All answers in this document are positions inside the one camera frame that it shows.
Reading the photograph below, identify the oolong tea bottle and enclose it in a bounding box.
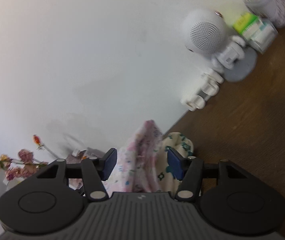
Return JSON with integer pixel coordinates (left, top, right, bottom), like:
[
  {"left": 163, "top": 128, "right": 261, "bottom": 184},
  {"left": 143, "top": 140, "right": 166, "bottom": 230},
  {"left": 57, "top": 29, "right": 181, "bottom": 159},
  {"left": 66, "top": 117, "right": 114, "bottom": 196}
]
[{"left": 66, "top": 147, "right": 104, "bottom": 164}]

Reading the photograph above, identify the green white small box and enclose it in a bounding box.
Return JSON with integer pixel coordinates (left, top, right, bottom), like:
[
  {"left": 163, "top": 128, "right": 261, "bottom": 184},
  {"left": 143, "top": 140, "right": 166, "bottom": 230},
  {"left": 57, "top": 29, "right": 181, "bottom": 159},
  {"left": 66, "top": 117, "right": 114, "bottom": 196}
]
[{"left": 233, "top": 12, "right": 278, "bottom": 54}]

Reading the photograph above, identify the pink floral dress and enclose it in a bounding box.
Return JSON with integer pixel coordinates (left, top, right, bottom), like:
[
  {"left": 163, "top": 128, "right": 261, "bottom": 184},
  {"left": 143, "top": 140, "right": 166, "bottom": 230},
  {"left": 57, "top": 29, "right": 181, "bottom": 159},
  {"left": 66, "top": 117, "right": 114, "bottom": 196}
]
[{"left": 68, "top": 119, "right": 163, "bottom": 197}]

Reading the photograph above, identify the dried pink rose bouquet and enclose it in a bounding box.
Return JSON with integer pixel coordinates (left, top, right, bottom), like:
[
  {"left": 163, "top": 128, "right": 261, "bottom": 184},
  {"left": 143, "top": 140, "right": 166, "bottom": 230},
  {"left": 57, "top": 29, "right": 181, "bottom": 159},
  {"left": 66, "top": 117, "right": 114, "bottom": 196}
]
[{"left": 0, "top": 148, "right": 49, "bottom": 181}]

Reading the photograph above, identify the white astronaut speaker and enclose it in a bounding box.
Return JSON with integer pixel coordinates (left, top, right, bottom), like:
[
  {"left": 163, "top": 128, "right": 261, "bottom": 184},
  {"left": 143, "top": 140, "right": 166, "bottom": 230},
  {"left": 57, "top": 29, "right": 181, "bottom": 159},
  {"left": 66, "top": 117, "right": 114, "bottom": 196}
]
[{"left": 182, "top": 9, "right": 257, "bottom": 82}]

